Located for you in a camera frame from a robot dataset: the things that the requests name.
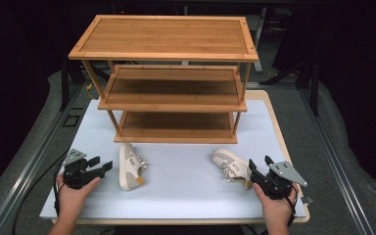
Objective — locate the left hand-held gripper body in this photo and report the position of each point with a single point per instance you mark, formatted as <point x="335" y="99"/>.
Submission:
<point x="76" y="174"/>

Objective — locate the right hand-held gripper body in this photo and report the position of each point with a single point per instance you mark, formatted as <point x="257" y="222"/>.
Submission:
<point x="279" y="182"/>

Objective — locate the beige grey sneaker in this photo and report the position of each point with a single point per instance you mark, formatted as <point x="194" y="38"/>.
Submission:
<point x="128" y="166"/>
<point x="233" y="164"/>

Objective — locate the bamboo three-tier shoe rack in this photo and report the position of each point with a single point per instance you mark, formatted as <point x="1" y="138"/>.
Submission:
<point x="166" y="36"/>

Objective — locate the person's left hand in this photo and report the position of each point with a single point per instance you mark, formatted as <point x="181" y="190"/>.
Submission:
<point x="71" y="199"/>

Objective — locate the person's right hand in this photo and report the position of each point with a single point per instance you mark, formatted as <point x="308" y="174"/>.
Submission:
<point x="277" y="210"/>

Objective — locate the small grey clip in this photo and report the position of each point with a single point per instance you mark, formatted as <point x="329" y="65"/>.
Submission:
<point x="307" y="199"/>

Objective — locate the light wooden table board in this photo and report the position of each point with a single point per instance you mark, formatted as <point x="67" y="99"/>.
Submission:
<point x="274" y="117"/>

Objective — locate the white table mat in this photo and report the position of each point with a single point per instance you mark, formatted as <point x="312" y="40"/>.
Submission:
<point x="182" y="182"/>

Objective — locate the small yellow floor item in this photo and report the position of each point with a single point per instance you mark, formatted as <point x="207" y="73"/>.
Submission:
<point x="88" y="87"/>

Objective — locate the black metal stand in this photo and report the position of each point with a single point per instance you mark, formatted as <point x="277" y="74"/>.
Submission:
<point x="314" y="88"/>
<point x="64" y="84"/>

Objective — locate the grey metal floor rail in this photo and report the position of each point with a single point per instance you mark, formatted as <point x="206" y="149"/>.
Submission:
<point x="336" y="163"/>
<point x="29" y="169"/>

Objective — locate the white metal post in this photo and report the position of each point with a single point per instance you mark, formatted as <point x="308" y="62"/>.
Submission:
<point x="258" y="42"/>

